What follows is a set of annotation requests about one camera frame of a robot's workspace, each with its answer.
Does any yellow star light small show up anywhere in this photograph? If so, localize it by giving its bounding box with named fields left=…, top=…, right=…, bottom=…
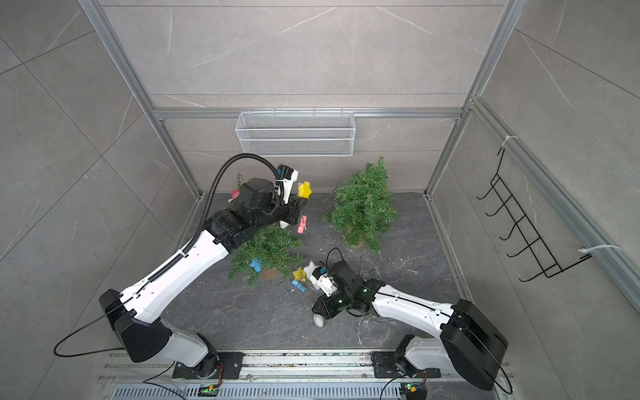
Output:
left=297, top=182, right=313, bottom=199

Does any green christmas tree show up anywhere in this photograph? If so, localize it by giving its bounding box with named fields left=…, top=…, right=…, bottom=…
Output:
left=323, top=158, right=397, bottom=253
left=228, top=174, right=302, bottom=286

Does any pink star light plain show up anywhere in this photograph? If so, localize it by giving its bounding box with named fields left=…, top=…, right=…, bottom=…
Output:
left=298, top=215, right=308, bottom=234

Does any blue star light centre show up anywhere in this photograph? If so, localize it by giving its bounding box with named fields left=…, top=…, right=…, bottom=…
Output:
left=292, top=280, right=307, bottom=293

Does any blue star light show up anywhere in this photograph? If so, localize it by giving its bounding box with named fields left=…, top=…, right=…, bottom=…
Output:
left=250, top=259, right=263, bottom=273
left=292, top=280, right=307, bottom=293

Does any yellow star light with face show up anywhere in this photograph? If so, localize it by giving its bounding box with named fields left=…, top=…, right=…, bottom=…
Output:
left=293, top=268, right=307, bottom=283

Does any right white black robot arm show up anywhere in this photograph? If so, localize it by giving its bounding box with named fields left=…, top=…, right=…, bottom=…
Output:
left=303, top=260, right=508, bottom=391

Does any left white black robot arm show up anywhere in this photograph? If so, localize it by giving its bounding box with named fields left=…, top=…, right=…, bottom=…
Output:
left=99, top=178, right=312, bottom=374

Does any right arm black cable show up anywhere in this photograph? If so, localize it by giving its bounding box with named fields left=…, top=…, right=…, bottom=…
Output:
left=324, top=247, right=514, bottom=396

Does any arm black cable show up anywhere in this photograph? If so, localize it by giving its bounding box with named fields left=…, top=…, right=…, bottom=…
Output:
left=324, top=247, right=514, bottom=396
left=53, top=153, right=281, bottom=358

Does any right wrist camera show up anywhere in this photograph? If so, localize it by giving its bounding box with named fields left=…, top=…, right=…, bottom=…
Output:
left=309, top=268, right=338, bottom=297

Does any loose thin wire pile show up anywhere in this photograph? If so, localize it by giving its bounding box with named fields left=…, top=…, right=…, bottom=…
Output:
left=352, top=252, right=426, bottom=346

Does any white wire mesh basket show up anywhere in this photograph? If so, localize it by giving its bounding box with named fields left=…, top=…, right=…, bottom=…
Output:
left=235, top=111, right=357, bottom=157

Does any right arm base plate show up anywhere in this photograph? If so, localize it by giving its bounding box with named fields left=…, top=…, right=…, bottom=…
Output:
left=371, top=351, right=442, bottom=378

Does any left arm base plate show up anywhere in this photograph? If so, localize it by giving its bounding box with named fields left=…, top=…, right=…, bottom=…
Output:
left=172, top=352, right=245, bottom=379

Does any black wire hook rack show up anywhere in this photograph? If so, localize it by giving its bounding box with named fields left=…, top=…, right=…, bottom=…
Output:
left=475, top=148, right=593, bottom=283

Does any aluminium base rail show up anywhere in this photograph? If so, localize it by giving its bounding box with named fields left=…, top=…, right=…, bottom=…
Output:
left=101, top=349, right=508, bottom=399

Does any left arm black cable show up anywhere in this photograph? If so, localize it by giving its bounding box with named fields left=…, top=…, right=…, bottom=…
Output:
left=53, top=153, right=281, bottom=358

